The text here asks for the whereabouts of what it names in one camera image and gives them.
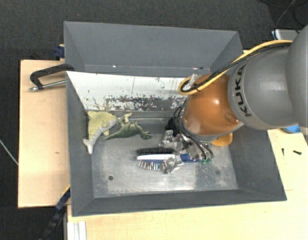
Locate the orange rounded object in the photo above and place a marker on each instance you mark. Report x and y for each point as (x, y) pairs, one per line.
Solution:
(222, 141)

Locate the white and blue double-sided brush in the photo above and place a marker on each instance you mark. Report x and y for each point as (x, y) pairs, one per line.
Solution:
(154, 157)

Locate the grey metal bin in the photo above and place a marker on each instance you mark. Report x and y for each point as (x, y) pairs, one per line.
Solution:
(149, 49)

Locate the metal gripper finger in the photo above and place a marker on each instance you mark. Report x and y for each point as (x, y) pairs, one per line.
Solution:
(171, 139)
(172, 166)

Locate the small black screw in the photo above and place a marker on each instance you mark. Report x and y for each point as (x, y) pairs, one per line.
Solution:
(297, 152)

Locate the grey toy dolphin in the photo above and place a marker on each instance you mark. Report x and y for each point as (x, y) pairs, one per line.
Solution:
(97, 134)

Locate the pale wood board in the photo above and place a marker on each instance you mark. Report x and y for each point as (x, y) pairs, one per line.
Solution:
(41, 134)

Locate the pale green toy animal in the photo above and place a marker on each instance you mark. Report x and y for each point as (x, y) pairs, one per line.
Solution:
(96, 120)

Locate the green toy dinosaur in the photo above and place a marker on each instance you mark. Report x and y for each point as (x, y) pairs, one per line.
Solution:
(127, 130)

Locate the black cylinder on white bracket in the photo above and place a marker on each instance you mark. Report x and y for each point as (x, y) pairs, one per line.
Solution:
(171, 126)

